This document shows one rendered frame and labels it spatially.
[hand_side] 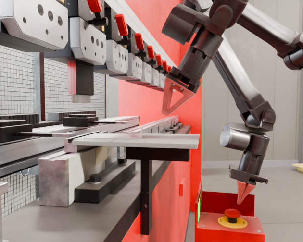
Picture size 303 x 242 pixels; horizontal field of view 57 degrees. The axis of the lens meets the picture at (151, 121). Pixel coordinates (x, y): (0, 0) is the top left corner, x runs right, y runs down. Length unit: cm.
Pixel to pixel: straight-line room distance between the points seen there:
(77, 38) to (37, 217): 35
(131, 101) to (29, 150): 205
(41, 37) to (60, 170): 25
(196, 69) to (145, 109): 226
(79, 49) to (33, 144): 43
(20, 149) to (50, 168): 31
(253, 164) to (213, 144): 407
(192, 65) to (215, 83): 423
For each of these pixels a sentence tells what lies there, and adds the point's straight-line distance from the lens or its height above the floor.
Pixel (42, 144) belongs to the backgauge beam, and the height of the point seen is 95.
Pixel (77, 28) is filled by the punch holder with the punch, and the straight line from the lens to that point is 61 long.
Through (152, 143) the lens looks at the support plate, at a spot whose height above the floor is 100.
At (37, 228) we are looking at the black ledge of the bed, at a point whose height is 87.
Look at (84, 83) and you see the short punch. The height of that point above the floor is 113.
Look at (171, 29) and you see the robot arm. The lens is 62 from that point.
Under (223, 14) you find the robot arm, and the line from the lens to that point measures 58.
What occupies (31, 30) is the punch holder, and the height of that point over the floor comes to 119.
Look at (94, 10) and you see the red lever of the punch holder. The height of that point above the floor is 127.
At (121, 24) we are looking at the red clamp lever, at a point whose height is 129.
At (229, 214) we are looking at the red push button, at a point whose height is 81.
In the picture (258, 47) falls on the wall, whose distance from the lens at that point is 517.
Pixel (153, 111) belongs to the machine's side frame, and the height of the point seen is 101.
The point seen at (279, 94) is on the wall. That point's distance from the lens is 525.
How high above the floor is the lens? 108
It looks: 3 degrees down
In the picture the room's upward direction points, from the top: straight up
